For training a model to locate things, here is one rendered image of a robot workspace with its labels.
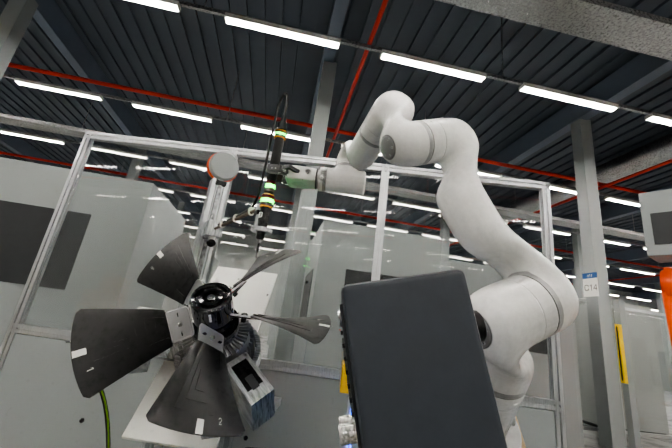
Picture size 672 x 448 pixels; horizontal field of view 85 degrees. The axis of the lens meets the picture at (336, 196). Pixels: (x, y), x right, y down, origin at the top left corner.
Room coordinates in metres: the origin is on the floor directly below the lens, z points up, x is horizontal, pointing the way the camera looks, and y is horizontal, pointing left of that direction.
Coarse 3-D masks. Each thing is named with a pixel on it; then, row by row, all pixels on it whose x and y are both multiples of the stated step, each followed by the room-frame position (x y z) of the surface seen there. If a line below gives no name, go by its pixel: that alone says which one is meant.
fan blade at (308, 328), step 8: (264, 320) 1.10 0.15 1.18; (272, 320) 1.11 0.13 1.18; (280, 320) 1.12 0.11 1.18; (288, 320) 1.13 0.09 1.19; (296, 320) 1.14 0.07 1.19; (304, 320) 1.16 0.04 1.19; (312, 320) 1.17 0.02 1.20; (328, 320) 1.19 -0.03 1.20; (288, 328) 1.07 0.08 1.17; (296, 328) 1.08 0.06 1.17; (304, 328) 1.09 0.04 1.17; (312, 328) 1.11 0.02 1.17; (320, 328) 1.11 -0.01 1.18; (328, 328) 1.12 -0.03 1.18; (304, 336) 1.05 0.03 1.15; (312, 336) 1.06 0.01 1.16; (320, 336) 1.07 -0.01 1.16
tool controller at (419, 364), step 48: (384, 288) 0.32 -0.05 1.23; (432, 288) 0.32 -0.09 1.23; (384, 336) 0.32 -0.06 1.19; (432, 336) 0.32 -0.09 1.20; (480, 336) 0.34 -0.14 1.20; (384, 384) 0.32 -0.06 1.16; (432, 384) 0.32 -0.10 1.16; (480, 384) 0.32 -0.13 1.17; (384, 432) 0.32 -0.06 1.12; (432, 432) 0.32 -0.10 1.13; (480, 432) 0.32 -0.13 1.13
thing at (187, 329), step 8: (168, 312) 1.12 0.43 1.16; (176, 312) 1.13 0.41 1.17; (184, 312) 1.14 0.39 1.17; (168, 320) 1.13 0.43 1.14; (176, 320) 1.14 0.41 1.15; (184, 320) 1.15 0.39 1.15; (176, 328) 1.14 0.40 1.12; (184, 328) 1.15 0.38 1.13; (192, 328) 1.16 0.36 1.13; (176, 336) 1.14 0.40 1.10; (184, 336) 1.15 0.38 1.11
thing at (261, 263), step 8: (264, 256) 1.40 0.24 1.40; (272, 256) 1.34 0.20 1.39; (280, 256) 1.30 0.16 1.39; (288, 256) 1.27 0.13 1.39; (256, 264) 1.37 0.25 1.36; (264, 264) 1.28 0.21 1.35; (272, 264) 1.25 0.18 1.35; (248, 272) 1.33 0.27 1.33; (256, 272) 1.23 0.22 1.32; (240, 280) 1.28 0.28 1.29; (232, 288) 1.28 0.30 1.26
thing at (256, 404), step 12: (240, 360) 1.18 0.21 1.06; (252, 360) 1.18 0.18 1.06; (228, 372) 1.16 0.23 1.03; (240, 372) 1.16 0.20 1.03; (252, 372) 1.16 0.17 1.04; (240, 384) 1.13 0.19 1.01; (252, 384) 1.13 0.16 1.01; (264, 384) 1.14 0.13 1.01; (240, 396) 1.15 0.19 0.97; (252, 396) 1.11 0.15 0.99; (264, 396) 1.12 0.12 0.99; (240, 408) 1.21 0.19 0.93; (252, 408) 1.11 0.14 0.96; (264, 408) 1.16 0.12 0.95; (252, 420) 1.15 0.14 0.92; (264, 420) 1.20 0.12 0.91
